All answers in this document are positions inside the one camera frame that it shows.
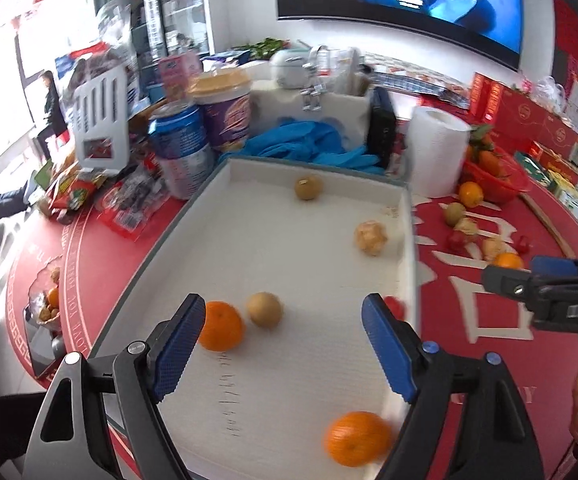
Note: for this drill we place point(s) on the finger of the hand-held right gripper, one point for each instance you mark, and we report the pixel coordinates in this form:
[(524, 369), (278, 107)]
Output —
[(554, 265), (509, 282)]

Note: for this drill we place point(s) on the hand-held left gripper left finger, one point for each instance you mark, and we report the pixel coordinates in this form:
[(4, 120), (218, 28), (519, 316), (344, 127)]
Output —
[(179, 350)]

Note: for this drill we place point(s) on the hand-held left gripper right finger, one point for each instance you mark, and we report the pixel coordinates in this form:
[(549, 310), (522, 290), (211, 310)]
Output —
[(389, 350)]

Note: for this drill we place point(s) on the orange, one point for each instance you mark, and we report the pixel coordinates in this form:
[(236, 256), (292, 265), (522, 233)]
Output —
[(358, 437), (221, 325), (508, 261), (470, 194)]

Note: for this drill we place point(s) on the peeled mandarin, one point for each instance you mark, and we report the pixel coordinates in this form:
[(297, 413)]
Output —
[(466, 225), (493, 249), (370, 237)]

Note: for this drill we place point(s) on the white tray with grey rim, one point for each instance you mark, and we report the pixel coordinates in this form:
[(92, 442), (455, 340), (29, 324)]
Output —
[(294, 260)]

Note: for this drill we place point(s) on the long wooden stick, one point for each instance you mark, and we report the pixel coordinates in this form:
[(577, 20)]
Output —
[(549, 225)]

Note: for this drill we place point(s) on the white and green carton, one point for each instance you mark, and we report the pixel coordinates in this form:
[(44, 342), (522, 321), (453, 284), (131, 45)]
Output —
[(571, 195)]

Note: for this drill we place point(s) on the red plastic basket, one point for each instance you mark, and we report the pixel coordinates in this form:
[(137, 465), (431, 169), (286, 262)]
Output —
[(506, 187)]

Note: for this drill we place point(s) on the pile of leafy mandarins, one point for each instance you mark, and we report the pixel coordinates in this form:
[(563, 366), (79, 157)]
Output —
[(489, 160)]

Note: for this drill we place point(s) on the black flat device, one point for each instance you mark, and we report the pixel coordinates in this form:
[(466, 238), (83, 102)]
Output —
[(39, 350)]

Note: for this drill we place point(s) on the glass bowl of snacks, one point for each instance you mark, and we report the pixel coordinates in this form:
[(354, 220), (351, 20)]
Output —
[(44, 300)]

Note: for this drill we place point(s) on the white paper towel roll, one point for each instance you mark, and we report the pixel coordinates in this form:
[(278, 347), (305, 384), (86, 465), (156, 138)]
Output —
[(436, 150)]

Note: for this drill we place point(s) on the stack of red gift boxes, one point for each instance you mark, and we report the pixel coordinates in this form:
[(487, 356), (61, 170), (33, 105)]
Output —
[(524, 110)]

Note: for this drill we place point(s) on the desk calendar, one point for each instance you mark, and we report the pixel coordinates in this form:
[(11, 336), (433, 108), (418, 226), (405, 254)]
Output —
[(576, 97)]

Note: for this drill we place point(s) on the white plastic bag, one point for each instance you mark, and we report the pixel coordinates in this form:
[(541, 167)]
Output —
[(544, 90)]

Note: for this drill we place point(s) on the green and red snack packet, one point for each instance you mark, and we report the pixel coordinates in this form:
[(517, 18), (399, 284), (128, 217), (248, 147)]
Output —
[(74, 192)]

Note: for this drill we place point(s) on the black box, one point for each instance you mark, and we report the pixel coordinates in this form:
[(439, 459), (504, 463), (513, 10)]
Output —
[(381, 130)]

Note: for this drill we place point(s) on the blue and white can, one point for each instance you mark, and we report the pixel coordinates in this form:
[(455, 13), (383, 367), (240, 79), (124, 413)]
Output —
[(179, 145)]

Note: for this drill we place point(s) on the checkered bag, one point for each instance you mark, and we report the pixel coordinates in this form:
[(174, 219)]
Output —
[(419, 80)]

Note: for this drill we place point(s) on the blue rubber gloves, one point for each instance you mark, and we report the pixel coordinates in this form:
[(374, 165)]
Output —
[(309, 142)]

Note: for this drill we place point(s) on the white slotted plastic rack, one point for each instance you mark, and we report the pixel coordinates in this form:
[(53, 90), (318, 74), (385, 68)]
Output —
[(124, 125)]

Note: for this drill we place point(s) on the purple cup with yellow lid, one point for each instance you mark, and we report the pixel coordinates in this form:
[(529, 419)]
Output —
[(226, 120)]

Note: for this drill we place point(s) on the white square container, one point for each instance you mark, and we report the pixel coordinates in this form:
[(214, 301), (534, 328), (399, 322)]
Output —
[(279, 105)]

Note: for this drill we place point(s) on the chrome faucet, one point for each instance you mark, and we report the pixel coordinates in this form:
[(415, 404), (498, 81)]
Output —
[(313, 92)]

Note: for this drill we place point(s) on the pink carton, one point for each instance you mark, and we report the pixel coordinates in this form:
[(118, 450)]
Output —
[(179, 77)]

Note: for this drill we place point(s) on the white electric cooker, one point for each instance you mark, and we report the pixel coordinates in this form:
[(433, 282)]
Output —
[(289, 67)]

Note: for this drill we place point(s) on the green potted plant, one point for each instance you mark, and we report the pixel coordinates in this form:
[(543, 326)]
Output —
[(264, 49)]

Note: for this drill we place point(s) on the glass door cabinet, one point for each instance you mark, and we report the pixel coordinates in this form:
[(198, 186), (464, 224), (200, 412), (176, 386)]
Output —
[(179, 10)]

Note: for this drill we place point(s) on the red wall hanging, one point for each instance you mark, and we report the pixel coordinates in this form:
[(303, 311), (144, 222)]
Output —
[(571, 35)]

